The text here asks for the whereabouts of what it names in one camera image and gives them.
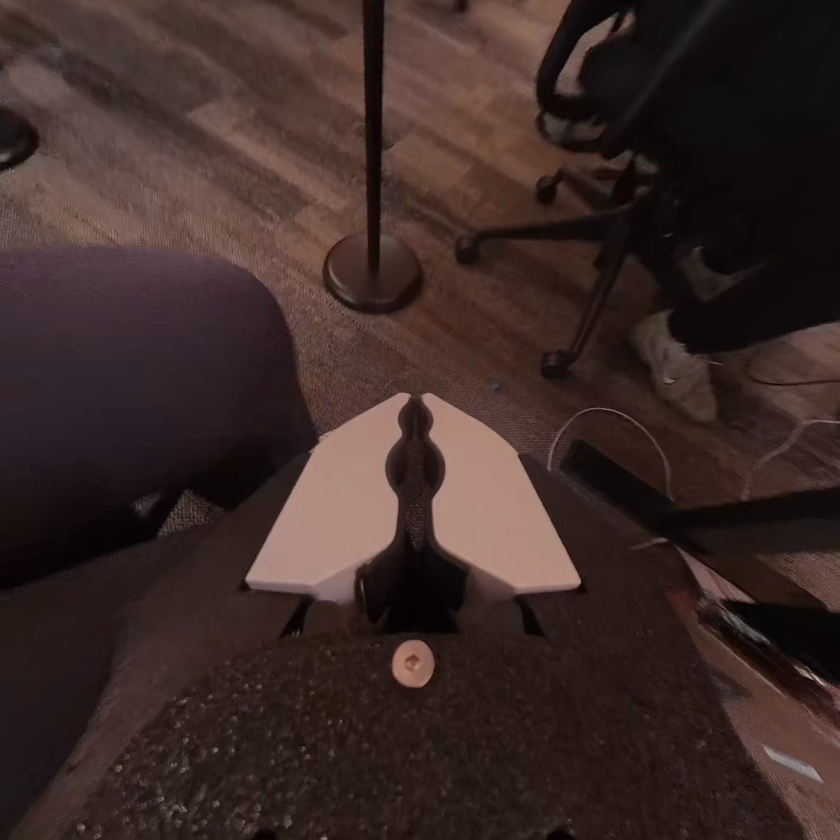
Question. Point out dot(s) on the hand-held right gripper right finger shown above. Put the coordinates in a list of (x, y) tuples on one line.
[(505, 519)]

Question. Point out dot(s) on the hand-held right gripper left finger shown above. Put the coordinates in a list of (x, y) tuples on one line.
[(328, 519)]

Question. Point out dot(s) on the black flat bar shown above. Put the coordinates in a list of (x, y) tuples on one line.
[(630, 492)]

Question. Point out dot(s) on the black round base stand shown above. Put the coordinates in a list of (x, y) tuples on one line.
[(374, 269)]

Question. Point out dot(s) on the black office chair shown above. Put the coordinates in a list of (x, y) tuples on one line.
[(617, 223)]

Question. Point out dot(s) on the dark round floor base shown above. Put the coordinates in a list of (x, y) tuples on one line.
[(11, 138)]

